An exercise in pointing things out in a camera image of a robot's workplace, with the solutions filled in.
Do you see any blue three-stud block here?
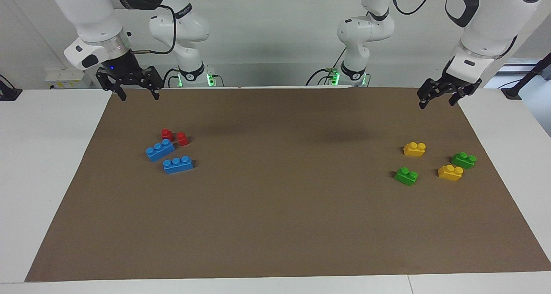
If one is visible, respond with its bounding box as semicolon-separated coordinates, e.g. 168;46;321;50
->
146;139;176;163
162;155;195;175

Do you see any light green two-stud block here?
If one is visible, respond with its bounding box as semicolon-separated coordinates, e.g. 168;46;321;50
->
394;167;419;186

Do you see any yellow two-stud block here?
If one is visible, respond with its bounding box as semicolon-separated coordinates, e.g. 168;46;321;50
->
403;142;427;157
438;164;464;182

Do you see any dark green two-stud block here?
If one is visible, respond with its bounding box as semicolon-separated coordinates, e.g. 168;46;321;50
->
451;152;477;170

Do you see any black table clamp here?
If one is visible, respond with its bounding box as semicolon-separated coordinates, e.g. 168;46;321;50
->
0;74;23;102

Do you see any brown table mat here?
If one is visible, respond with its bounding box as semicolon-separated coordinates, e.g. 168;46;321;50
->
25;87;551;282

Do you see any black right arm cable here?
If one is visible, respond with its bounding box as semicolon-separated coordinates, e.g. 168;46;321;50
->
130;3;177;54

